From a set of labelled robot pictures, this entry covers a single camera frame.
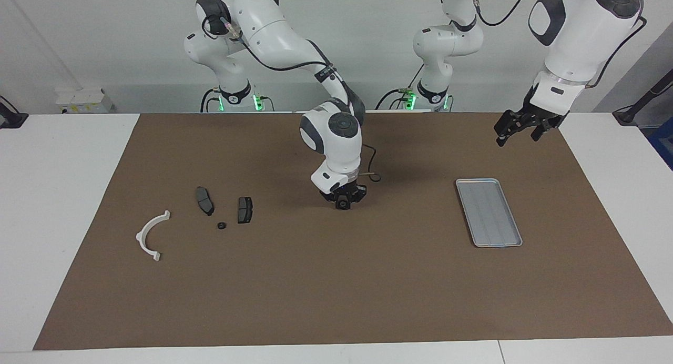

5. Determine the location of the silver metal tray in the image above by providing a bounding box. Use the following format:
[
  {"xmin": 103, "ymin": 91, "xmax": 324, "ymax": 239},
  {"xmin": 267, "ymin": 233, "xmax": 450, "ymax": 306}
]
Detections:
[{"xmin": 455, "ymin": 178, "xmax": 523, "ymax": 248}]

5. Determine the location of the brown table mat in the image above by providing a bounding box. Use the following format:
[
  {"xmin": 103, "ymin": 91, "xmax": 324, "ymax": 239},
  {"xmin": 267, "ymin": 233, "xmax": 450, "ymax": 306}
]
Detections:
[{"xmin": 33, "ymin": 112, "xmax": 673, "ymax": 350}]

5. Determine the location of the blue bin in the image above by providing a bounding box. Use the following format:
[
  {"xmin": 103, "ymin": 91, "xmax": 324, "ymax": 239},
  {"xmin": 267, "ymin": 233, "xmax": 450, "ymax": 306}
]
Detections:
[{"xmin": 648, "ymin": 123, "xmax": 673, "ymax": 170}]

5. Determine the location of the curved dark brake pad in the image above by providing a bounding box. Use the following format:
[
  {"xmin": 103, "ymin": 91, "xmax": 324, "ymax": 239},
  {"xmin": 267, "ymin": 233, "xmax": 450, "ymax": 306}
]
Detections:
[{"xmin": 195, "ymin": 187, "xmax": 215, "ymax": 217}]

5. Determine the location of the black table clamp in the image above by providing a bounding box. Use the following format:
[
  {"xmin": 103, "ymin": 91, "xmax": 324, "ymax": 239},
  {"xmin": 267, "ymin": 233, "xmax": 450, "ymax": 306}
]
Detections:
[{"xmin": 0, "ymin": 96, "xmax": 28, "ymax": 129}]

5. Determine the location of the black left base cable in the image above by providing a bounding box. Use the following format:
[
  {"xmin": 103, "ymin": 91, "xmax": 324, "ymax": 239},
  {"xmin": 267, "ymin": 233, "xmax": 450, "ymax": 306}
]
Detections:
[{"xmin": 375, "ymin": 64, "xmax": 425, "ymax": 111}]

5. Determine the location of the black base cable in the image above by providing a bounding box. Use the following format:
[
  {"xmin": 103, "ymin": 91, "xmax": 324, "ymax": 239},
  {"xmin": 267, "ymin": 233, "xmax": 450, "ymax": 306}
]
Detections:
[
  {"xmin": 375, "ymin": 64, "xmax": 425, "ymax": 111},
  {"xmin": 200, "ymin": 88, "xmax": 274, "ymax": 113}
]

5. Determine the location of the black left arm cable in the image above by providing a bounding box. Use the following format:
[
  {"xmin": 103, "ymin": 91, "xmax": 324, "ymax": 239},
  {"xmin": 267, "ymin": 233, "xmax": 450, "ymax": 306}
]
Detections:
[{"xmin": 470, "ymin": 0, "xmax": 648, "ymax": 89}]

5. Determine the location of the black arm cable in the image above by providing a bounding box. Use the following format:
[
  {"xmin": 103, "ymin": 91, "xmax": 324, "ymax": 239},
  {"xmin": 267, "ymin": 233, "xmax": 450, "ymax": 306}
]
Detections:
[
  {"xmin": 202, "ymin": 14, "xmax": 382, "ymax": 184},
  {"xmin": 470, "ymin": 0, "xmax": 648, "ymax": 89}
]

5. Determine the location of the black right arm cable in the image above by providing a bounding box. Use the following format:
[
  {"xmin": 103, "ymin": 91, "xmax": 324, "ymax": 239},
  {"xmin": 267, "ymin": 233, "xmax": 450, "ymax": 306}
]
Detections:
[{"xmin": 202, "ymin": 14, "xmax": 382, "ymax": 184}]

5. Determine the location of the black right base cable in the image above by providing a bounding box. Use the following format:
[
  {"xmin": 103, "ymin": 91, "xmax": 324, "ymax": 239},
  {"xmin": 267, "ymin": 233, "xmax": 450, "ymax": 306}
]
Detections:
[{"xmin": 200, "ymin": 88, "xmax": 274, "ymax": 113}]

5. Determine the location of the white semicircular bracket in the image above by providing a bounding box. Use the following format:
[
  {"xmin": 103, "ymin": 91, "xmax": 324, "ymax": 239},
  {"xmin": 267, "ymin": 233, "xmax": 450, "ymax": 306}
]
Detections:
[{"xmin": 136, "ymin": 210, "xmax": 171, "ymax": 262}]

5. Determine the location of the white wall box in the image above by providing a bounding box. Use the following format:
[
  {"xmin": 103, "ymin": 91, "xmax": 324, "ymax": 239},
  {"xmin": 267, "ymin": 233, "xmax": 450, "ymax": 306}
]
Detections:
[{"xmin": 55, "ymin": 88, "xmax": 114, "ymax": 114}]

